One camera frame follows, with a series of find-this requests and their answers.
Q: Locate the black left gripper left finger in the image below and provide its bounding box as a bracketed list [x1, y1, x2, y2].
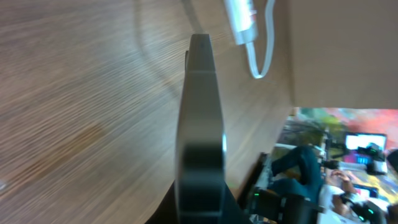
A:
[145, 183, 177, 224]

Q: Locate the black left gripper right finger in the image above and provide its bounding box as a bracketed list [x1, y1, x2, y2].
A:
[223, 185, 251, 224]

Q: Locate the blue screen Galaxy smartphone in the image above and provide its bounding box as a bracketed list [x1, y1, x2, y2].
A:
[175, 34, 226, 223]

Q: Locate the person in background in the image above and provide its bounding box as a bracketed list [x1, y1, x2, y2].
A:
[268, 146, 357, 220]

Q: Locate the background computer monitor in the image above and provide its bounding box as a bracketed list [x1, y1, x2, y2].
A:
[345, 133, 387, 151]

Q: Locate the white power strip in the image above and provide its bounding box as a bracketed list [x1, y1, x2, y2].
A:
[224, 0, 257, 45]

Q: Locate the white power strip cable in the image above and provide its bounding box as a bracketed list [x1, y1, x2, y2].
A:
[245, 0, 277, 80]

